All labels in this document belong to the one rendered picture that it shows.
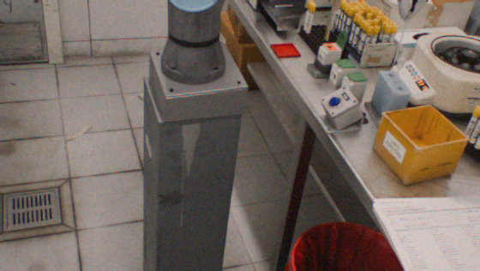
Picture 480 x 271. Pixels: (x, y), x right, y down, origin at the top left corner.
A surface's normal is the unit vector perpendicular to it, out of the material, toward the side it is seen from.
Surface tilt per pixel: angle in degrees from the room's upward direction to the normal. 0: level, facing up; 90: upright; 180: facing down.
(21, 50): 90
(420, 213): 1
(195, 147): 90
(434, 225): 0
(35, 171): 0
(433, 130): 90
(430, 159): 90
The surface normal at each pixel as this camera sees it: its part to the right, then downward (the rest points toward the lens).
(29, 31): 0.32, 0.60
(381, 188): 0.11, -0.79
